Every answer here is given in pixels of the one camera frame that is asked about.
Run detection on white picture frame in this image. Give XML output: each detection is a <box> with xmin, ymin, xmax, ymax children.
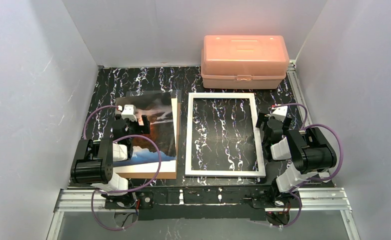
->
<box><xmin>185</xmin><ymin>92</ymin><xmax>266</xmax><ymax>178</ymax></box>

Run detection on aluminium rail base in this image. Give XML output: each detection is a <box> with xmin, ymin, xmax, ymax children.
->
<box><xmin>54</xmin><ymin>185</ymin><xmax>352</xmax><ymax>221</ymax></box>

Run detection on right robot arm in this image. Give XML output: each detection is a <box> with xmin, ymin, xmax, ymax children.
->
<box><xmin>255</xmin><ymin>104</ymin><xmax>337</xmax><ymax>198</ymax></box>

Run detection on pink plastic storage box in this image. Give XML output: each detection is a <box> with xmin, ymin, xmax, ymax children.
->
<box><xmin>200</xmin><ymin>35</ymin><xmax>290</xmax><ymax>90</ymax></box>

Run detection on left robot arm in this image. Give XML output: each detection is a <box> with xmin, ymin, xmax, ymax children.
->
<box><xmin>70</xmin><ymin>104</ymin><xmax>151</xmax><ymax>196</ymax></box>

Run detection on sunset landscape photo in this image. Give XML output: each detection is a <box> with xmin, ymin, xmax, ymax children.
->
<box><xmin>111</xmin><ymin>92</ymin><xmax>177</xmax><ymax>166</ymax></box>

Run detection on brown backing board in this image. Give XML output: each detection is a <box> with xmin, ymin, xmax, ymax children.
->
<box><xmin>113</xmin><ymin>93</ymin><xmax>180</xmax><ymax>179</ymax></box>

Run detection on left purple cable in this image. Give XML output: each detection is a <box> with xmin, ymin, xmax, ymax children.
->
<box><xmin>82</xmin><ymin>105</ymin><xmax>163</xmax><ymax>232</ymax></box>

